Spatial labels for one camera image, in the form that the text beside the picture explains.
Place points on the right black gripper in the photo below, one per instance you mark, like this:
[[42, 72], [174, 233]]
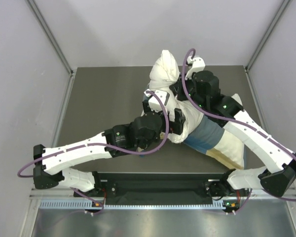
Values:
[[177, 89]]

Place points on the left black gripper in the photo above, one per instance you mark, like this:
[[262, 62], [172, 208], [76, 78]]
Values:
[[176, 128]]

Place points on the white pillow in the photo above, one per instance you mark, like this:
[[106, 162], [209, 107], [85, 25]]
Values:
[[164, 73]]

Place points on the checkered blue beige white pillowcase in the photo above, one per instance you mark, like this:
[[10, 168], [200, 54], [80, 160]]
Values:
[[206, 136]]

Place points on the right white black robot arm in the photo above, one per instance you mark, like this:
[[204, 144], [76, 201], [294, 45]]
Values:
[[202, 91]]

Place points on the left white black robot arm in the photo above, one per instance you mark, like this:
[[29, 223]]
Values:
[[54, 166]]

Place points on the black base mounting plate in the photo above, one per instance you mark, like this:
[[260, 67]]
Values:
[[202, 184]]

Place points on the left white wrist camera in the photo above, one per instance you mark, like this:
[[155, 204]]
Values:
[[157, 101]]

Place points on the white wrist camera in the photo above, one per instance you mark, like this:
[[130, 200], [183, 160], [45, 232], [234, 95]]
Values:
[[157, 101], [195, 64]]

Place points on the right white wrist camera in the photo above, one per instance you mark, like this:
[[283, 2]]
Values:
[[195, 64]]

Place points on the right aluminium frame post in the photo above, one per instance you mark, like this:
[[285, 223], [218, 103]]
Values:
[[267, 34]]

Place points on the aluminium frame post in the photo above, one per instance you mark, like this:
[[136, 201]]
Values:
[[50, 36], [267, 34]]

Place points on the grey slotted cable duct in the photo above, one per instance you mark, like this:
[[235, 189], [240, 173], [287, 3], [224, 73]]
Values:
[[87, 204]]

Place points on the left aluminium frame post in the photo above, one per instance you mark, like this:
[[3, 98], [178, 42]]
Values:
[[50, 36]]

